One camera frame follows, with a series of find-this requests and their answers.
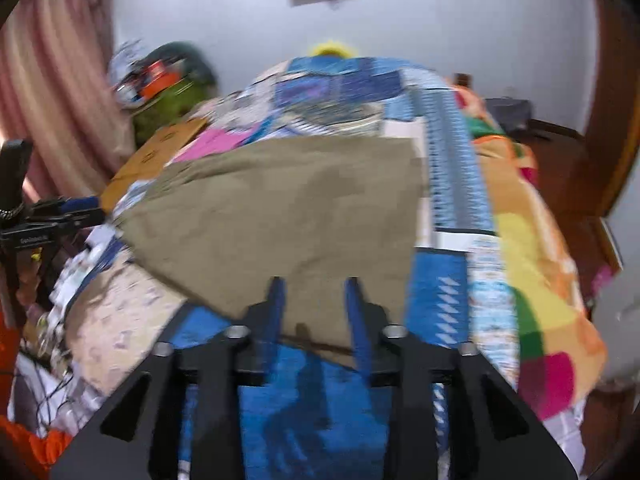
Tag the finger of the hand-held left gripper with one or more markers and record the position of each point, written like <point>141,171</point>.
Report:
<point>75,207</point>

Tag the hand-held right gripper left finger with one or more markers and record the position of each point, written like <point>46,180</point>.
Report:
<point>276,305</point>

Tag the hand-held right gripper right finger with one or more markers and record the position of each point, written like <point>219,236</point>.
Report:
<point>356,310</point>

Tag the olive green pants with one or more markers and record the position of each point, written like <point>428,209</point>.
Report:
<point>300,220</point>

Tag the blue patchwork blanket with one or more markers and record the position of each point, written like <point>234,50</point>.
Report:
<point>320,240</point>

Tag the cardboard box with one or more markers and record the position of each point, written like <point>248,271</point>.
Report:
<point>150,160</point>

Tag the pink curtain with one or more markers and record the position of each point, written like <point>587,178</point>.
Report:
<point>55,85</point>

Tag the green bag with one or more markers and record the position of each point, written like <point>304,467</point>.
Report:
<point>175,100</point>

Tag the orange box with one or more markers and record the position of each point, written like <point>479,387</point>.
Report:
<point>159,79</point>

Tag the pink cloth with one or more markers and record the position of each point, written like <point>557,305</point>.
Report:
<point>220,141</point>

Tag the colourful orange yellow quilt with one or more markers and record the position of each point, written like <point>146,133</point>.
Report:
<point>535,260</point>

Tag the orange cloth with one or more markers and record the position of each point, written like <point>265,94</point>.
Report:
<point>25,440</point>

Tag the grey box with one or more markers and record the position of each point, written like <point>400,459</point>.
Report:
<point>507,112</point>

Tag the yellow plush toy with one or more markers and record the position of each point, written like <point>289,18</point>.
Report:
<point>332,50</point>

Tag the wooden door frame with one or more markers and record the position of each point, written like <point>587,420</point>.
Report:
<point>607,105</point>

